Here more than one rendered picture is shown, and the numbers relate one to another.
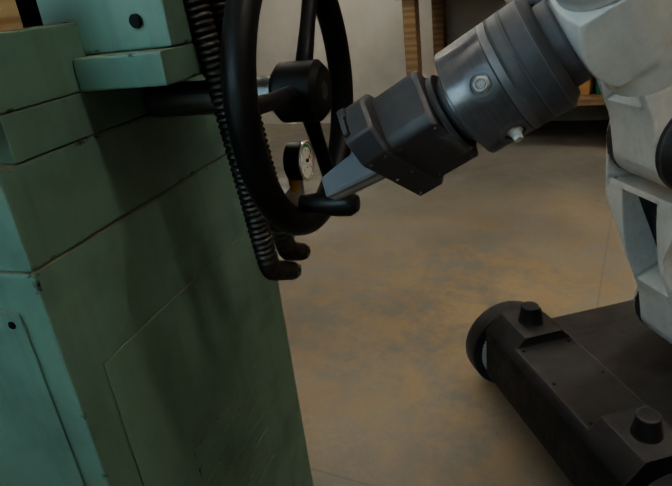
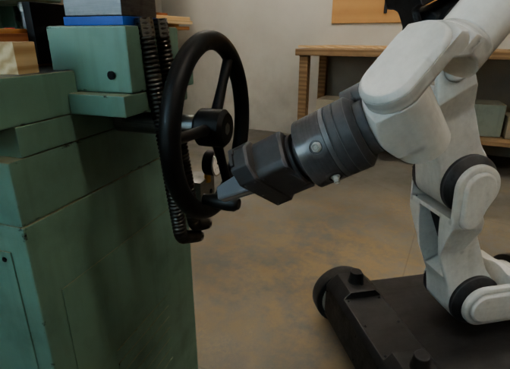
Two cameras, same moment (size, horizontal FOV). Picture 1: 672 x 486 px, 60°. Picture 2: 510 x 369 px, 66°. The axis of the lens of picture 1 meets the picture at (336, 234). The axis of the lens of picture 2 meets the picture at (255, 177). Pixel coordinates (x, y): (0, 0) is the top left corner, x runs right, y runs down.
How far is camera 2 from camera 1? 0.06 m
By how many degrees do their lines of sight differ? 4
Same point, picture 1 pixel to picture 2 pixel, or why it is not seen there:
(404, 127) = (268, 166)
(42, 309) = (26, 251)
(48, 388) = (23, 302)
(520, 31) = (341, 119)
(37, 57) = (45, 92)
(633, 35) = (408, 130)
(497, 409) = (328, 338)
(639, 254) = (428, 246)
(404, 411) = (266, 332)
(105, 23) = (92, 74)
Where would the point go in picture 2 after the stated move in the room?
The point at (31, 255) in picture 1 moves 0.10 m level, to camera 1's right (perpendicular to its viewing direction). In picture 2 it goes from (23, 216) to (101, 216)
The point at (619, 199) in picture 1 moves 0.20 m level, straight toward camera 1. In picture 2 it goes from (417, 209) to (409, 243)
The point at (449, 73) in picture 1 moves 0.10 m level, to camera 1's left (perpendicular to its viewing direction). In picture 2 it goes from (297, 137) to (210, 138)
